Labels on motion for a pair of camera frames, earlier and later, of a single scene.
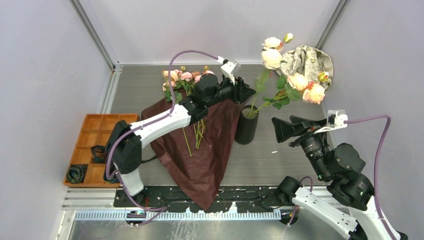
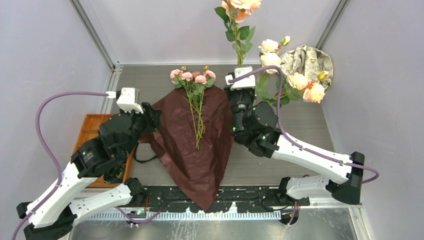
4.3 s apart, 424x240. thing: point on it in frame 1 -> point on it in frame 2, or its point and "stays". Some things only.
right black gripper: x=283 y=128 -> x=230 y=92
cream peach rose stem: x=279 y=90 stays
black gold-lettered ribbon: x=144 y=161 stays
